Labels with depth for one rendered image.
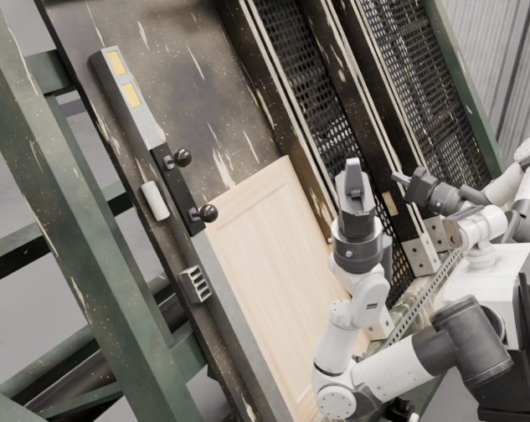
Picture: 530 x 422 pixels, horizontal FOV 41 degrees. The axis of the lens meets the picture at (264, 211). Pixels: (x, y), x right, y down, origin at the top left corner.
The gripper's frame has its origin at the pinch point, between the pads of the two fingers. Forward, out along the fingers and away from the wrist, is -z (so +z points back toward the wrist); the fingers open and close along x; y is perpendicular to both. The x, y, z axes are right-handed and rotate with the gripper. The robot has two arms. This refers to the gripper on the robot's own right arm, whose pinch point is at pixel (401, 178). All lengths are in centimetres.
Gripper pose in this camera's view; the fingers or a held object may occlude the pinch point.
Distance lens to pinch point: 212.2
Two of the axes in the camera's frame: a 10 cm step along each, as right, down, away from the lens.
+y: -5.1, 3.6, -7.8
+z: 8.3, 4.5, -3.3
